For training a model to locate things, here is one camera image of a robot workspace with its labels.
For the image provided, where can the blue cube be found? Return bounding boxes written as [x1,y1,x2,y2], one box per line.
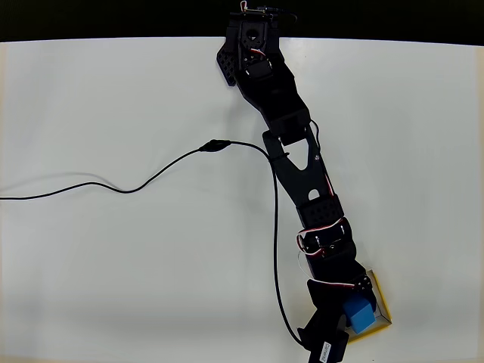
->
[342,293,377,336]

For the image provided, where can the yellow open box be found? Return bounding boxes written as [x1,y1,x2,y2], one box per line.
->
[346,268,393,345]

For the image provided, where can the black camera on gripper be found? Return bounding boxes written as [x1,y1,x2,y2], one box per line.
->
[296,310,351,363]

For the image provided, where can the red white servo wire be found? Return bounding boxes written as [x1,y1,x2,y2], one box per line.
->
[294,216,365,293]

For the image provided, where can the black camera cable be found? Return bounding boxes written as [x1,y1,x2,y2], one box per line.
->
[0,138,315,351]

